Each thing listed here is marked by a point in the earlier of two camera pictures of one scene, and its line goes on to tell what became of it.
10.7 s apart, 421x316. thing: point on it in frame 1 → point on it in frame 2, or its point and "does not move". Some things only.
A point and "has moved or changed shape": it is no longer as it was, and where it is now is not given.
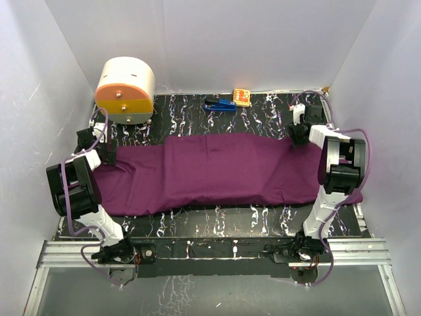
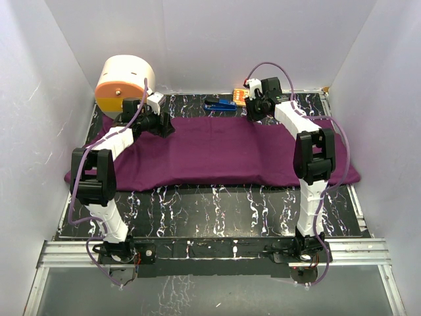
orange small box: [241, 97] does not move
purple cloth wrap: [185, 172] has moved or changed shape
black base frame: [208, 257] does not move
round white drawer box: [125, 89] does not move
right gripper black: [297, 141] → [252, 116]
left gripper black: [111, 153] → [164, 129]
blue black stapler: [221, 105] does not move
